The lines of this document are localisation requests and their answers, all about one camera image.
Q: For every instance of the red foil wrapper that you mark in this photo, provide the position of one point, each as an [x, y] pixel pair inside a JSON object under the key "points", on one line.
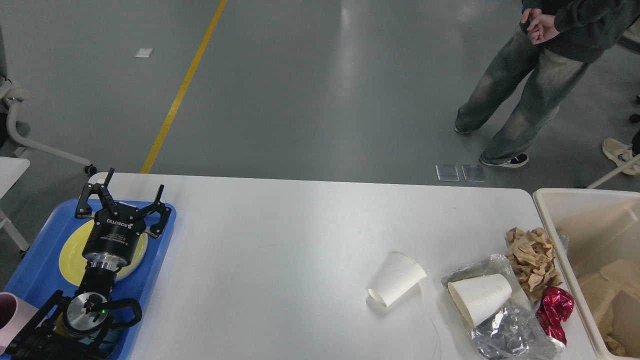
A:
{"points": [[556, 306]]}

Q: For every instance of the large brown paper bag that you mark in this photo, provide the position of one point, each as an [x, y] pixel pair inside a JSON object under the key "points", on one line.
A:
{"points": [[625, 273]]}

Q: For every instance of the yellow plastic plate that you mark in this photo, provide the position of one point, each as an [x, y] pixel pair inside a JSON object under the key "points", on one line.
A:
{"points": [[72, 264]]}

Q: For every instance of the beige plastic bin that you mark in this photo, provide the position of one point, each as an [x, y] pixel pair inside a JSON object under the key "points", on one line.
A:
{"points": [[592, 228]]}

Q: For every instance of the floor outlet plate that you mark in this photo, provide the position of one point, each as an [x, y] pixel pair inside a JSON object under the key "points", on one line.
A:
{"points": [[467, 172]]}

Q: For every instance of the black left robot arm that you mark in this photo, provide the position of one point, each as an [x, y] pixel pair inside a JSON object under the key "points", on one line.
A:
{"points": [[81, 290]]}

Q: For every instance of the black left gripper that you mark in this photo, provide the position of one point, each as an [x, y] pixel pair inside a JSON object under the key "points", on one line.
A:
{"points": [[117, 239]]}

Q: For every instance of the crumpled brown paper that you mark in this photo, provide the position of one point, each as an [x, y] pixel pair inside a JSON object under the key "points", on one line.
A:
{"points": [[532, 257]]}

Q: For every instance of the clear plastic wrap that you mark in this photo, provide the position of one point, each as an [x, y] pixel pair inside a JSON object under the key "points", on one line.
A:
{"points": [[513, 331]]}

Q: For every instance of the white paper cup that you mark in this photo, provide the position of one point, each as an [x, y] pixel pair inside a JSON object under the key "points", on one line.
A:
{"points": [[397, 275], [480, 297]]}

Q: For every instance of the pink ribbed cup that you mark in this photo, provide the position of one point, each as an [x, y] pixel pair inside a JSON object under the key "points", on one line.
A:
{"points": [[14, 315]]}

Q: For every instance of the person in jeans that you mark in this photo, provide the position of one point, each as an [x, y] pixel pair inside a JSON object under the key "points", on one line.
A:
{"points": [[553, 47]]}

